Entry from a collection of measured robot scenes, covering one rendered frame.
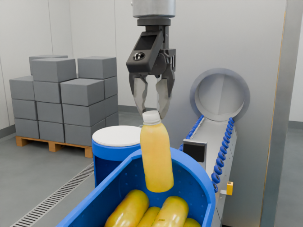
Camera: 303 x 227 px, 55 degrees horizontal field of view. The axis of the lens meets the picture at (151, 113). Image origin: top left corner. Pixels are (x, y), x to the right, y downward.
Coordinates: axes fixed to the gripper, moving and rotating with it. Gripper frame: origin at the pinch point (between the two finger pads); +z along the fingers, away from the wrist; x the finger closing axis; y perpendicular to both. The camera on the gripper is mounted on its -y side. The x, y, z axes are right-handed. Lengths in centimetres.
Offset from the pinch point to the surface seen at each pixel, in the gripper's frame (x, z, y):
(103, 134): 47, 30, 61
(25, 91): 255, 50, 233
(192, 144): 1, 27, 53
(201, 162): -3, 35, 54
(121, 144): 33, 30, 52
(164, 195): 0.0, 25.7, 9.7
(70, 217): 7.2, 13.6, -22.0
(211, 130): 2, 41, 117
